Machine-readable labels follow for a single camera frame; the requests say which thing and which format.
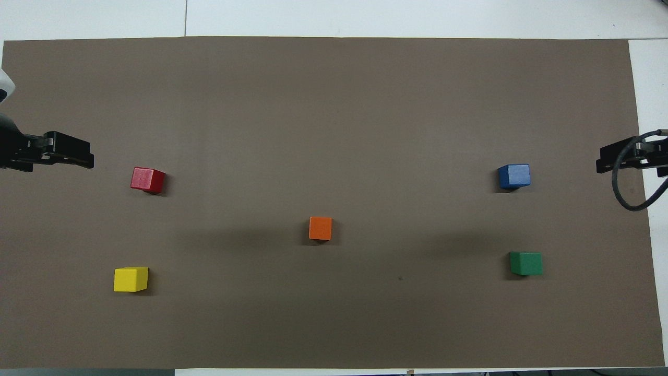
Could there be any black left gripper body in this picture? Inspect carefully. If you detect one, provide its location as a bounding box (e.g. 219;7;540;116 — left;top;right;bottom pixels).
0;112;49;172

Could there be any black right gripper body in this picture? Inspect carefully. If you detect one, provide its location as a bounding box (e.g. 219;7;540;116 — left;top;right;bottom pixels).
633;135;668;177

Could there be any red wooden block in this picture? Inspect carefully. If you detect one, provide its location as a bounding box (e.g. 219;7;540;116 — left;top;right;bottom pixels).
130;167;166;194

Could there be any blue wooden block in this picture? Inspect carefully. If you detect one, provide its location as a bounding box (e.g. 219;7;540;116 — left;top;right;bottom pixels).
497;163;531;190

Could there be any green wooden block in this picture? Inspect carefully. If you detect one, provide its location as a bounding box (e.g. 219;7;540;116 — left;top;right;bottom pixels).
509;251;543;276

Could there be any yellow wooden block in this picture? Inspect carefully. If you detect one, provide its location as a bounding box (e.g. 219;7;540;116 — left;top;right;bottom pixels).
113;267;149;293

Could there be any orange wooden block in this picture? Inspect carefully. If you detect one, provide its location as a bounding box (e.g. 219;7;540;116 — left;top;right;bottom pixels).
308;217;333;241

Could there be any brown table mat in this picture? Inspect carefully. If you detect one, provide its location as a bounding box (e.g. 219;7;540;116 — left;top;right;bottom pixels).
0;36;666;370

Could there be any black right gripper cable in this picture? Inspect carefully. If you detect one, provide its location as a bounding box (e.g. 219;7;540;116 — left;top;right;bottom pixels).
612;130;668;212

